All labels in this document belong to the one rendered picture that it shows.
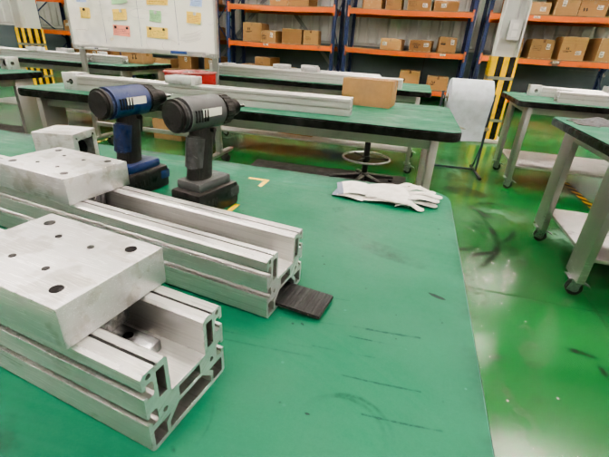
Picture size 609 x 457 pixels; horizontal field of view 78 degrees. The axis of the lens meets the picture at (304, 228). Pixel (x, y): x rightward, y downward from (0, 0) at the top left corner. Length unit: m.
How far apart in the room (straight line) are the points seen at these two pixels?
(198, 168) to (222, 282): 0.30
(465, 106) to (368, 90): 1.69
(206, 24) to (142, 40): 0.65
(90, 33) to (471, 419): 4.22
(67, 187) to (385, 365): 0.49
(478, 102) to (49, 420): 3.82
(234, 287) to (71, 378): 0.19
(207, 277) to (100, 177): 0.25
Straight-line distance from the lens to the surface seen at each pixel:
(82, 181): 0.64
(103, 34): 4.23
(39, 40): 9.12
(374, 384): 0.43
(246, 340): 0.46
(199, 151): 0.73
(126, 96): 0.85
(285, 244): 0.50
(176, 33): 3.78
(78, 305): 0.35
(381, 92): 2.39
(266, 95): 2.08
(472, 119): 3.99
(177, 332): 0.39
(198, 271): 0.52
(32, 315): 0.37
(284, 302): 0.50
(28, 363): 0.45
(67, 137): 1.05
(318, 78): 3.86
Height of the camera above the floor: 1.09
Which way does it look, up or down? 26 degrees down
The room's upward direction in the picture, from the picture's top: 3 degrees clockwise
